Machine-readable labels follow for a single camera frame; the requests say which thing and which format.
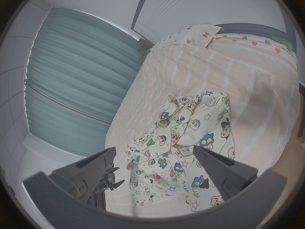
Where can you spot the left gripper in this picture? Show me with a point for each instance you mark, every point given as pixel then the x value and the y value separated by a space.
pixel 97 199

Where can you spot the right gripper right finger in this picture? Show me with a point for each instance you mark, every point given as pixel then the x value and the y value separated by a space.
pixel 221 170

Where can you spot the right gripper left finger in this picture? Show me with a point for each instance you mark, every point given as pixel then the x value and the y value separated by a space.
pixel 95 168

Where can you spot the white printed pyjama top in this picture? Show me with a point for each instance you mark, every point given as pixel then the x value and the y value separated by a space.
pixel 171 132

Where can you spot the blue-green curtain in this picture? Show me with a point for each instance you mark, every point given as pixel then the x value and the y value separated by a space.
pixel 78 75

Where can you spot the bed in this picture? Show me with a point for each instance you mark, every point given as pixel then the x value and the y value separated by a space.
pixel 202 75

